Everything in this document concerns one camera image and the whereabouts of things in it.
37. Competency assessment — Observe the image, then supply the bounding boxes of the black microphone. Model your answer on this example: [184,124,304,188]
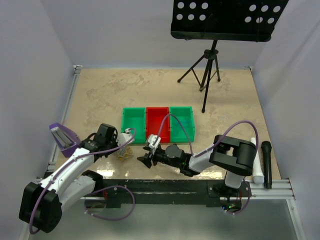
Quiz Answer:
[261,141,273,190]

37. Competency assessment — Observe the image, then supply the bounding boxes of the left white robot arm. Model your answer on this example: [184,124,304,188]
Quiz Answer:
[18,123,118,234]

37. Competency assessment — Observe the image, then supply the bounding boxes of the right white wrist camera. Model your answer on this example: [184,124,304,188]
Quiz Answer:
[146,134,161,150]

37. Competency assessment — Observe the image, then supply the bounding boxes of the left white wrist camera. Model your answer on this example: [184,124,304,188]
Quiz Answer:
[116,128,135,148]

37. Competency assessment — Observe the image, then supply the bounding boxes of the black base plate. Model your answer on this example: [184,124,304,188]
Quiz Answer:
[84,179,250,208]

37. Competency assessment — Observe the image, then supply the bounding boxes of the purple holder block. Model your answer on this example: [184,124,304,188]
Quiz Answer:
[49,122,81,158]

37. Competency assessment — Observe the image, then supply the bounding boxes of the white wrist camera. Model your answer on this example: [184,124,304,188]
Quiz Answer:
[116,128,135,148]
[146,134,161,150]

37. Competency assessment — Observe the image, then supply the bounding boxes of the white cable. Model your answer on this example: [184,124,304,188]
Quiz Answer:
[117,147,131,159]

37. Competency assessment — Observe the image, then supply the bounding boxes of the green plastic bin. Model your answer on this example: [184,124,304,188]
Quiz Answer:
[121,107,146,144]
[169,105,195,143]

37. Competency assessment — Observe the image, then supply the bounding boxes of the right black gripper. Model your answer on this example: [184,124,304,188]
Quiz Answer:
[137,145,181,169]

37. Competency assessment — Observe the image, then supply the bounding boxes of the red plastic bin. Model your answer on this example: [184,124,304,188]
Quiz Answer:
[146,107,171,143]

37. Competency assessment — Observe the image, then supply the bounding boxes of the white microphone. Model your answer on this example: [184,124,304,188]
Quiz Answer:
[252,150,265,185]

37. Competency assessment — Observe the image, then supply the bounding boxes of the black music stand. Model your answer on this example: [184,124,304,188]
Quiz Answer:
[170,0,290,113]

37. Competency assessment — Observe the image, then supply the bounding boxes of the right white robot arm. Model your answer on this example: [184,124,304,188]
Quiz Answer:
[137,134,258,197]

